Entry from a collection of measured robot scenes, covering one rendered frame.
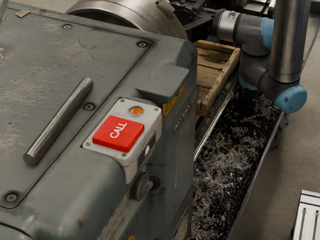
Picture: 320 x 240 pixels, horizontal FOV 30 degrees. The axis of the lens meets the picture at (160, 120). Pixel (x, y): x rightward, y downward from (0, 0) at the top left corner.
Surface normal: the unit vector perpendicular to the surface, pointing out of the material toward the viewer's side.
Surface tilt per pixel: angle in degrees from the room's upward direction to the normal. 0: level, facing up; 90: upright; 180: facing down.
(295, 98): 90
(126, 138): 0
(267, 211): 0
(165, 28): 48
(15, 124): 0
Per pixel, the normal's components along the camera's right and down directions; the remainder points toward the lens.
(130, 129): 0.00, -0.78
